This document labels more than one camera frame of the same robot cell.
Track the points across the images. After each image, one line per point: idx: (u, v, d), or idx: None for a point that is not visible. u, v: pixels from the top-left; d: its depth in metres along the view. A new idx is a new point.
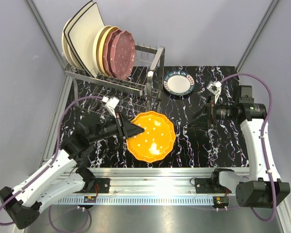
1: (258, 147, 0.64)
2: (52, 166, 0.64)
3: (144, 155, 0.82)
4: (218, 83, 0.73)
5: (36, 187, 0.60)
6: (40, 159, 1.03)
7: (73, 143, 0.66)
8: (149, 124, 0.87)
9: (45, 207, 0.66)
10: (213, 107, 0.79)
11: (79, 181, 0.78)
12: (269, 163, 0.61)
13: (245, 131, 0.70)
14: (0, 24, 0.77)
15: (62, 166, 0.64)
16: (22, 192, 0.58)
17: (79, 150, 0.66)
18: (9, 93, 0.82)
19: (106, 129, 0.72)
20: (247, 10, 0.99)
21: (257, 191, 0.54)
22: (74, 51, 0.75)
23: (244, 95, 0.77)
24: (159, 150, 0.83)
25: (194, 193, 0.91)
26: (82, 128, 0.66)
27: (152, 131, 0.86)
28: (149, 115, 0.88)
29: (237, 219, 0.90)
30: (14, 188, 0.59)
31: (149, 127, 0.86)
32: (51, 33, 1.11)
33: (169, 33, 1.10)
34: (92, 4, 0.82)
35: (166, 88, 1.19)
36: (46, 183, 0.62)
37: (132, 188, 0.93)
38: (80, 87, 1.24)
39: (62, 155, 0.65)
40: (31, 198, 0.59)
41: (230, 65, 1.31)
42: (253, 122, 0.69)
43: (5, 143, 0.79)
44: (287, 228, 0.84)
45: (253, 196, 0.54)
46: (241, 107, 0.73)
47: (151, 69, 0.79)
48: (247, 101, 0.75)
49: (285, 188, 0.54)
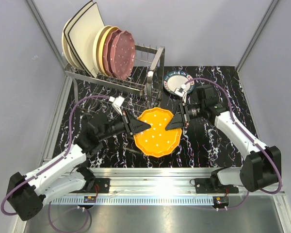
1: (236, 130, 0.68)
2: (66, 157, 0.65)
3: (152, 150, 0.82)
4: (183, 85, 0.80)
5: (49, 174, 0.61)
6: (40, 159, 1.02)
7: (85, 141, 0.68)
8: (154, 120, 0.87)
9: (49, 200, 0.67)
10: (185, 106, 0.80)
11: (80, 180, 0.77)
12: (251, 137, 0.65)
13: (219, 125, 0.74)
14: (1, 24, 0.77)
15: (75, 159, 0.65)
16: (35, 178, 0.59)
17: (88, 147, 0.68)
18: (8, 92, 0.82)
19: (114, 127, 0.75)
20: (247, 10, 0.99)
21: (258, 164, 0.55)
22: (74, 51, 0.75)
23: (208, 97, 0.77)
24: (166, 145, 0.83)
25: (194, 193, 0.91)
26: (92, 128, 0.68)
27: (159, 126, 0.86)
28: (153, 112, 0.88)
29: (237, 220, 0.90)
30: (27, 174, 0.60)
31: (155, 124, 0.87)
32: (51, 33, 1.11)
33: (169, 33, 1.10)
34: (92, 4, 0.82)
35: (166, 87, 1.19)
36: (56, 174, 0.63)
37: (132, 188, 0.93)
38: (80, 87, 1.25)
39: (75, 148, 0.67)
40: (41, 186, 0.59)
41: (230, 65, 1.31)
42: (222, 115, 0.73)
43: (5, 143, 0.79)
44: (287, 228, 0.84)
45: (257, 171, 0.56)
46: (209, 109, 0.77)
47: (151, 69, 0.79)
48: (211, 102, 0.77)
49: (277, 152, 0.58)
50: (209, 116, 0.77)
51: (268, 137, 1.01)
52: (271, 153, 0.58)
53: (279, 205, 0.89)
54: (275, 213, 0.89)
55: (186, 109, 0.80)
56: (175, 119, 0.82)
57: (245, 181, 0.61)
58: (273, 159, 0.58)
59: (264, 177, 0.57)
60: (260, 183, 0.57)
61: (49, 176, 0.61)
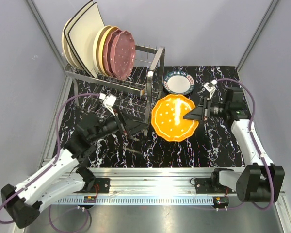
1: (248, 140, 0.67)
2: (56, 164, 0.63)
3: (165, 132, 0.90)
4: (215, 81, 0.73)
5: (39, 185, 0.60)
6: (40, 159, 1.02)
7: (76, 142, 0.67)
8: (176, 106, 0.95)
9: (45, 206, 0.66)
10: (209, 102, 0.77)
11: (79, 181, 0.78)
12: (261, 150, 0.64)
13: (234, 130, 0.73)
14: (0, 24, 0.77)
15: (65, 166, 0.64)
16: (25, 190, 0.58)
17: (82, 150, 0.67)
18: (8, 93, 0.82)
19: (105, 126, 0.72)
20: (247, 10, 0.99)
21: (255, 177, 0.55)
22: (75, 51, 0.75)
23: (234, 100, 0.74)
24: (179, 132, 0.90)
25: (194, 194, 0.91)
26: (81, 131, 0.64)
27: (177, 112, 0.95)
28: (177, 97, 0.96)
29: (237, 220, 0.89)
30: (17, 186, 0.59)
31: (175, 109, 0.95)
32: (51, 33, 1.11)
33: (169, 33, 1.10)
34: (92, 4, 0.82)
35: (166, 88, 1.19)
36: (47, 183, 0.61)
37: (132, 188, 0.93)
38: (80, 87, 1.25)
39: (65, 154, 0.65)
40: (32, 198, 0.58)
41: (230, 65, 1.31)
42: (240, 122, 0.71)
43: (5, 143, 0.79)
44: (287, 228, 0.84)
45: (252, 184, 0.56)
46: (229, 112, 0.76)
47: (151, 68, 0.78)
48: (236, 106, 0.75)
49: (280, 173, 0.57)
50: (228, 118, 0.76)
51: (268, 137, 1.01)
52: (274, 173, 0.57)
53: (279, 205, 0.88)
54: (275, 213, 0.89)
55: (209, 105, 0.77)
56: (195, 111, 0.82)
57: (238, 188, 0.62)
58: (273, 178, 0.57)
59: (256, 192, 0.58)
60: (251, 195, 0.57)
61: (40, 186, 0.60)
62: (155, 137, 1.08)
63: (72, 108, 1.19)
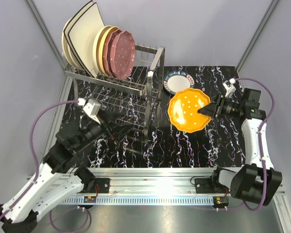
1: (254, 141, 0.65)
2: (37, 182, 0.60)
3: (178, 122, 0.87)
4: (233, 80, 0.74)
5: (22, 205, 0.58)
6: (40, 159, 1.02)
7: (58, 153, 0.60)
8: (193, 100, 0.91)
9: (43, 214, 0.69)
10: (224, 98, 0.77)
11: (77, 184, 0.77)
12: (264, 153, 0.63)
13: (243, 128, 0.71)
14: (0, 24, 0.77)
15: (47, 182, 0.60)
16: (10, 210, 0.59)
17: (62, 163, 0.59)
18: (9, 93, 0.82)
19: (89, 132, 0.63)
20: (247, 10, 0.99)
21: (250, 177, 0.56)
22: (74, 51, 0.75)
23: (250, 99, 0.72)
24: (192, 124, 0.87)
25: (194, 193, 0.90)
26: (60, 141, 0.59)
27: (194, 106, 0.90)
28: (195, 93, 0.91)
29: (237, 220, 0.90)
30: (4, 206, 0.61)
31: (192, 102, 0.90)
32: (51, 33, 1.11)
33: (169, 33, 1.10)
34: (92, 4, 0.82)
35: (166, 88, 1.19)
36: (32, 200, 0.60)
37: (132, 188, 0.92)
38: (80, 87, 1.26)
39: (45, 170, 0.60)
40: (20, 217, 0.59)
41: (230, 65, 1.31)
42: (252, 121, 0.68)
43: (5, 143, 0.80)
44: (287, 228, 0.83)
45: (245, 183, 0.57)
46: (244, 109, 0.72)
47: (151, 68, 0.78)
48: (252, 106, 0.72)
49: (276, 177, 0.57)
50: (242, 115, 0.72)
51: (268, 137, 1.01)
52: (272, 176, 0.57)
53: (279, 205, 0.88)
54: (275, 213, 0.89)
55: (222, 102, 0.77)
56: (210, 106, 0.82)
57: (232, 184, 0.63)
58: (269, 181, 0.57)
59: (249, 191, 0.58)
60: (242, 193, 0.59)
61: (24, 207, 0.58)
62: (155, 137, 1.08)
63: (72, 108, 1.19)
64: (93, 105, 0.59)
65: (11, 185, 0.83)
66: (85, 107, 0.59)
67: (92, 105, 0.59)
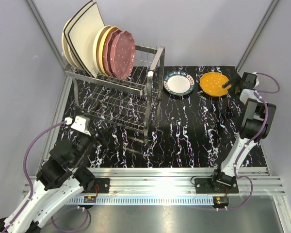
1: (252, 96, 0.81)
2: (32, 198, 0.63)
3: (205, 82, 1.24)
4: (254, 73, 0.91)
5: (22, 219, 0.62)
6: (40, 159, 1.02)
7: (51, 170, 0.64)
8: (221, 80, 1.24)
9: (45, 221, 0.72)
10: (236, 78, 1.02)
11: (75, 188, 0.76)
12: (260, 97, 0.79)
13: (243, 97, 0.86)
14: (0, 24, 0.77)
15: (41, 198, 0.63)
16: (11, 225, 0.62)
17: (55, 178, 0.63)
18: (9, 93, 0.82)
19: (80, 144, 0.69)
20: (246, 10, 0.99)
21: (251, 104, 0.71)
22: (75, 51, 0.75)
23: (246, 80, 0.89)
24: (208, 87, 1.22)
25: (194, 194, 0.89)
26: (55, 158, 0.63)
27: (218, 85, 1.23)
28: (224, 78, 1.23)
29: (237, 221, 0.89)
30: (6, 220, 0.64)
31: (220, 81, 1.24)
32: (51, 33, 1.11)
33: (169, 33, 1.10)
34: (92, 4, 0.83)
35: (166, 87, 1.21)
36: (31, 213, 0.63)
37: (132, 188, 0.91)
38: (80, 87, 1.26)
39: (39, 186, 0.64)
40: (20, 230, 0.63)
41: (230, 65, 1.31)
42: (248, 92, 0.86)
43: (5, 143, 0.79)
44: (286, 228, 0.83)
45: (247, 109, 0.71)
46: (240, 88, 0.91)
47: (151, 68, 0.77)
48: (248, 85, 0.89)
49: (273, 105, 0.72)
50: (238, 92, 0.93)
51: (269, 138, 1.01)
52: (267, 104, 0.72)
53: (279, 205, 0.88)
54: (275, 212, 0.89)
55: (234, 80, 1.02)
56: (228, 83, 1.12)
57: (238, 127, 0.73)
58: (269, 111, 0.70)
59: (251, 122, 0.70)
60: (247, 124, 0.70)
61: (22, 221, 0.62)
62: (155, 137, 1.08)
63: (72, 108, 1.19)
64: (83, 122, 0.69)
65: (11, 185, 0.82)
66: (76, 124, 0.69)
67: (83, 121, 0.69)
